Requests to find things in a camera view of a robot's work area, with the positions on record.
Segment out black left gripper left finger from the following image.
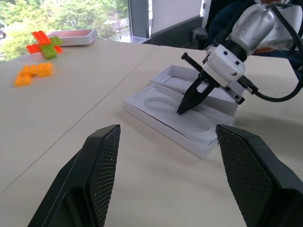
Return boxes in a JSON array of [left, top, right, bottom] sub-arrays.
[[27, 124, 122, 227]]

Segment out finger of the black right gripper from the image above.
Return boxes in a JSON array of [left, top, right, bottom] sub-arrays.
[[182, 83, 216, 115], [177, 76, 205, 116]]

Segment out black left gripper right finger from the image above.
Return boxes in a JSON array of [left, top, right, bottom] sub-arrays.
[[215, 124, 303, 227]]

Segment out white phone box base tray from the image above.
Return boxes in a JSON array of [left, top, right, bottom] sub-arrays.
[[123, 84, 235, 159]]

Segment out black chair armrest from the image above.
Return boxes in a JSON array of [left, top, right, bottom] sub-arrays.
[[192, 27, 209, 51]]

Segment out person in dark blue clothes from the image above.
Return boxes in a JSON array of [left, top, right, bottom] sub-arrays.
[[205, 0, 303, 80]]

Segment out green toy brick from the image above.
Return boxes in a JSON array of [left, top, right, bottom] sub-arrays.
[[40, 44, 63, 60], [47, 36, 64, 47]]

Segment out red toy brick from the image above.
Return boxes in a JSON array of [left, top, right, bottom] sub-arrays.
[[26, 43, 43, 55], [32, 31, 52, 45]]

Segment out dark window frame post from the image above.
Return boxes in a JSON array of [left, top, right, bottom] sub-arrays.
[[128, 0, 152, 38]]

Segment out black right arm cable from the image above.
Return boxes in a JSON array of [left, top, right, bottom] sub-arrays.
[[236, 3, 303, 103]]

